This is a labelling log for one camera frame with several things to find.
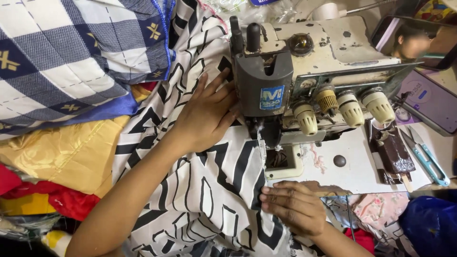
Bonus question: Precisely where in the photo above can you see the person's left hand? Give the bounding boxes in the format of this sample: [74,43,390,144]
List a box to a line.
[171,68,241,155]

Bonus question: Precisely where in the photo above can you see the person's right hand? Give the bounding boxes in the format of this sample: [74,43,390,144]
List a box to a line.
[259,180,328,238]

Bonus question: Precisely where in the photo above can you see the black and white patterned fabric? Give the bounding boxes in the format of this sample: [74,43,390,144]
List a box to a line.
[112,0,326,257]

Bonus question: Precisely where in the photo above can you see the small red cloth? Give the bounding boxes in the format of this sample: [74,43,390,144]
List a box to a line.
[344,228,375,256]

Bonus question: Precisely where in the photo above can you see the pink floral fabric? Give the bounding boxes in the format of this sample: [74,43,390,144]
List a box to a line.
[348,193,410,232]

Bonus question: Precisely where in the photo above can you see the chocolate ice cream bar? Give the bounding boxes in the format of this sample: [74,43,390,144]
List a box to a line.
[369,126,417,193]

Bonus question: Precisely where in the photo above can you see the clear plastic bag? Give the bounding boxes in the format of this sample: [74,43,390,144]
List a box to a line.
[207,0,298,25]

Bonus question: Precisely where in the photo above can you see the blue plastic bag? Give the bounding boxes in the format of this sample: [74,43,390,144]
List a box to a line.
[398,196,457,257]

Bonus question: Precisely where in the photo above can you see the golden yellow satin fabric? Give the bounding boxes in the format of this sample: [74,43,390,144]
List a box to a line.
[0,84,153,199]

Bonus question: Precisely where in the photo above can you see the grey and cream overlock sewing machine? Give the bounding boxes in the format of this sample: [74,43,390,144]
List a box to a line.
[228,14,422,181]

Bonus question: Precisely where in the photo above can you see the blue and white checked quilt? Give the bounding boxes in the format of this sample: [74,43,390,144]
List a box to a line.
[0,0,178,140]

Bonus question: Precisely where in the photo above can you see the red fabric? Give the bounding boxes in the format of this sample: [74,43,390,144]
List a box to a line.
[0,164,101,222]

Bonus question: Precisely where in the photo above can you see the white thread cone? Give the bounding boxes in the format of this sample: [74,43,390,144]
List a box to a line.
[312,3,348,20]

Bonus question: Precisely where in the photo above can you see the smartphone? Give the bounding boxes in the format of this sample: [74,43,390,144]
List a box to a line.
[394,69,457,137]

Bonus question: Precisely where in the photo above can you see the yellow and white soft toy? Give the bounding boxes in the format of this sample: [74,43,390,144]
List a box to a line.
[41,230,73,257]

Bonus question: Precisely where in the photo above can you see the plain yellow fabric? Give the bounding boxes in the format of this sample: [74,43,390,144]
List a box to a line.
[0,193,58,217]

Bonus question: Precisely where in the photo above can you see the metal rod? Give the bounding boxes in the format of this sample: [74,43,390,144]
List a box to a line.
[344,0,397,15]

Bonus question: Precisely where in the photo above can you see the crumpled clear plastic wrap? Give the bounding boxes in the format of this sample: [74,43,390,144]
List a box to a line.
[0,213,62,240]

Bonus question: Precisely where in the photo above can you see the colourful printed packet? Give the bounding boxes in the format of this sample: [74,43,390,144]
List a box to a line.
[415,0,457,23]

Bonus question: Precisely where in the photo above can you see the blue handled thread snips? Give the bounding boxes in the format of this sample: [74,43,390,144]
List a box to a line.
[400,125,451,187]

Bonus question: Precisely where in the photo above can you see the mirror with dark frame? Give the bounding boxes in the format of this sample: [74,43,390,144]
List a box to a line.
[371,16,457,71]

